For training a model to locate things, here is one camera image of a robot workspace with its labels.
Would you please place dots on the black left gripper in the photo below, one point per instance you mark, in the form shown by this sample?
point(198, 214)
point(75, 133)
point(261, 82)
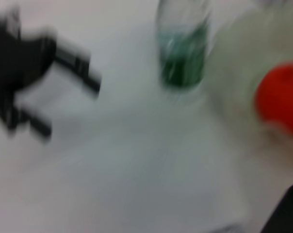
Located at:
point(15, 63)

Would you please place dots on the red orange fruit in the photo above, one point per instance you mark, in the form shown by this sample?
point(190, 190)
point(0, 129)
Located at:
point(282, 97)

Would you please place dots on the black mesh pen holder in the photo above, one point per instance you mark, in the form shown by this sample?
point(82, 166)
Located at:
point(287, 213)

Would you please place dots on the clear water bottle green label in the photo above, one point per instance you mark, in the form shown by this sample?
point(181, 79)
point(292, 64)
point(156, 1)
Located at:
point(183, 60)

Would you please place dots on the pale green glass fruit bowl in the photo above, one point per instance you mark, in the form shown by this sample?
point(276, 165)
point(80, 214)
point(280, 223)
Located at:
point(233, 60)

